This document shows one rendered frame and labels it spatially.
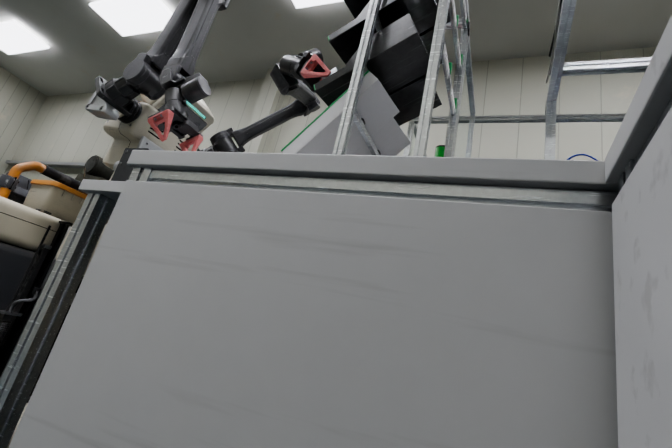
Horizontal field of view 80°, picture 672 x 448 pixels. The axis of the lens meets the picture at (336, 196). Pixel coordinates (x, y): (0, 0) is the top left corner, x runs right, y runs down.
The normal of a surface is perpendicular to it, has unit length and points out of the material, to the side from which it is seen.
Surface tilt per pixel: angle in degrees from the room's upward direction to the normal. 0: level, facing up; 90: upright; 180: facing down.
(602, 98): 90
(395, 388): 90
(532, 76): 90
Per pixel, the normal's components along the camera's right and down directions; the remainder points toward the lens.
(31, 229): 0.91, 0.05
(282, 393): -0.34, -0.40
